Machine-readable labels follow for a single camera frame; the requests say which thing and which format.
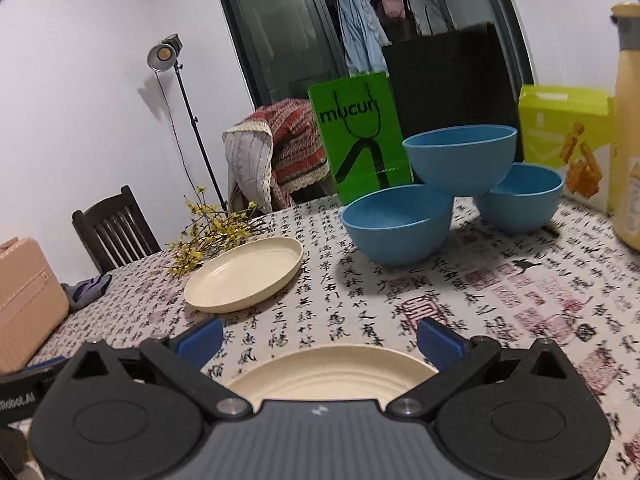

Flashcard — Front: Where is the yellow thermos jug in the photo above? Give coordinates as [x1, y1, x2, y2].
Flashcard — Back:
[609, 2, 640, 253]

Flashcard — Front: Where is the calligraphy print tablecloth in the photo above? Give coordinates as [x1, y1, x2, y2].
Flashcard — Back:
[0, 195, 640, 480]

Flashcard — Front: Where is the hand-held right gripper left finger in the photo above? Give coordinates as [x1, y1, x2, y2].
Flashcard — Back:
[65, 316, 253, 421]

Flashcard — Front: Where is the yellow-green snack box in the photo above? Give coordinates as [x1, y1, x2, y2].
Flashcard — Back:
[517, 85, 616, 213]

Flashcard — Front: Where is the black light stand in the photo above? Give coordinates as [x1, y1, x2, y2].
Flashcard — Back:
[147, 34, 228, 211]

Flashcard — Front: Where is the pink ribbed vanity case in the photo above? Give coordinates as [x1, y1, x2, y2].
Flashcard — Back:
[0, 237, 70, 373]

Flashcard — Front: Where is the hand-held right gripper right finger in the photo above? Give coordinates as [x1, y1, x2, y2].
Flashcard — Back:
[387, 316, 576, 421]

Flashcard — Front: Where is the red patterned quilted blanket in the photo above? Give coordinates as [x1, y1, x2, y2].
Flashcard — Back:
[222, 99, 331, 213]

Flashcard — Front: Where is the grey purple pouch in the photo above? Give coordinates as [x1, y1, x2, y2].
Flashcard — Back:
[62, 274, 113, 313]

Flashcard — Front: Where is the black framed sliding door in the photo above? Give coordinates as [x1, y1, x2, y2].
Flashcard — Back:
[212, 0, 536, 111]

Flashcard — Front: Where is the hanging light blue shirt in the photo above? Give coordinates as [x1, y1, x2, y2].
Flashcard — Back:
[336, 0, 391, 73]

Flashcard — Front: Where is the dark wooden chair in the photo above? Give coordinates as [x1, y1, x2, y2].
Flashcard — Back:
[72, 186, 162, 275]

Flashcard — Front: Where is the cream plate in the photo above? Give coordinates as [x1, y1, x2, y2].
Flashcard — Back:
[225, 345, 438, 406]
[184, 237, 304, 314]

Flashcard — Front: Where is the hanging white garment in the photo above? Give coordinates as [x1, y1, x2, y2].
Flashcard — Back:
[402, 0, 451, 36]

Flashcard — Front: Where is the yellow flower branch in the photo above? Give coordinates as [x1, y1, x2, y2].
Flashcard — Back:
[167, 186, 268, 277]

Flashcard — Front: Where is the green paper bag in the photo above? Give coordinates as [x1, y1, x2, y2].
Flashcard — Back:
[307, 71, 415, 206]

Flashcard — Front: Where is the black paper bag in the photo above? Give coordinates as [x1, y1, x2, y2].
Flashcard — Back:
[382, 22, 523, 171]

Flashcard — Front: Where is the blue bowl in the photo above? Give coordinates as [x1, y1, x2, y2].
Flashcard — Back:
[402, 126, 518, 197]
[474, 162, 565, 233]
[341, 185, 454, 267]

